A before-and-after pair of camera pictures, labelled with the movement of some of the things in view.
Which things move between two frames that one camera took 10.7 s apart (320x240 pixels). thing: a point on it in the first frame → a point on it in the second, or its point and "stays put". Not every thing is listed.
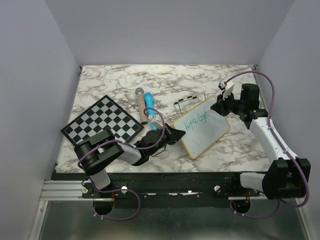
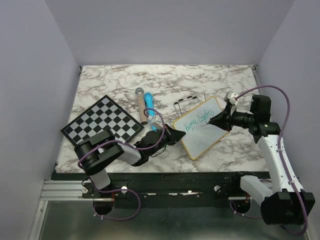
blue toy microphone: x=149 y=101 stays put
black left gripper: x=173 y=135 stays put
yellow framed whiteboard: x=203 y=126 stays put
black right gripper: x=220 y=106 → x=224 y=120
